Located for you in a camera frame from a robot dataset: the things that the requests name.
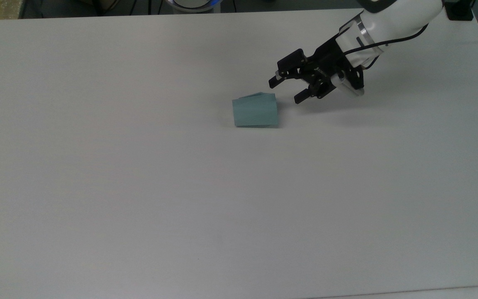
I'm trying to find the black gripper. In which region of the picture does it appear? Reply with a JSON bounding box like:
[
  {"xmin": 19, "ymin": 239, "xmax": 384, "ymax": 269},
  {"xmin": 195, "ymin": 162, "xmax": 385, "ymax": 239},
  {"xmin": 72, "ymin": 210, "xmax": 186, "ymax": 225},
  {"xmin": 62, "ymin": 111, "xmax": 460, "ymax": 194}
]
[{"xmin": 269, "ymin": 37, "xmax": 365, "ymax": 104}]

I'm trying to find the black clamp block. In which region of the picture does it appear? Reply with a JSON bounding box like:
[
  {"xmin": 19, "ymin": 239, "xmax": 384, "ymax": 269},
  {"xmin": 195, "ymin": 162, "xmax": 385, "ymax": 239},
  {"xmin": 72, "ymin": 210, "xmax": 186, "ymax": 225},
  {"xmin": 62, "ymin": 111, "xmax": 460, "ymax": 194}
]
[{"xmin": 444, "ymin": 0, "xmax": 476, "ymax": 21}]

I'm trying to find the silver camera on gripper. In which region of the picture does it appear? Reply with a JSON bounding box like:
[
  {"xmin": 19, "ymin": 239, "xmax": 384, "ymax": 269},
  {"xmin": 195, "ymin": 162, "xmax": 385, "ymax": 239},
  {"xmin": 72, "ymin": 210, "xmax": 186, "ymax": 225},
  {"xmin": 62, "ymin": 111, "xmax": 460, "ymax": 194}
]
[{"xmin": 331, "ymin": 71, "xmax": 365, "ymax": 97}]

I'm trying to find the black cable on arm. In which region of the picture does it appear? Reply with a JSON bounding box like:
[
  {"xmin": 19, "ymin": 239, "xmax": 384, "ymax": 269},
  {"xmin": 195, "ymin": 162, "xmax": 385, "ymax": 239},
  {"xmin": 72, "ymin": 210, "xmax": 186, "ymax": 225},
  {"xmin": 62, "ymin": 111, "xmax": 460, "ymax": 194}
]
[{"xmin": 344, "ymin": 24, "xmax": 429, "ymax": 70}]

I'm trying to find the robot base with blue ring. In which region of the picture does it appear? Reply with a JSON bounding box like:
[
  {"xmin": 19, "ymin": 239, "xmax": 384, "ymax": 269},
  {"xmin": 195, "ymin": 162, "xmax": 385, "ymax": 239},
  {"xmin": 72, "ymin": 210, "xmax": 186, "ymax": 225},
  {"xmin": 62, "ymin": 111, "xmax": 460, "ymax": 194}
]
[{"xmin": 163, "ymin": 0, "xmax": 224, "ymax": 12}]

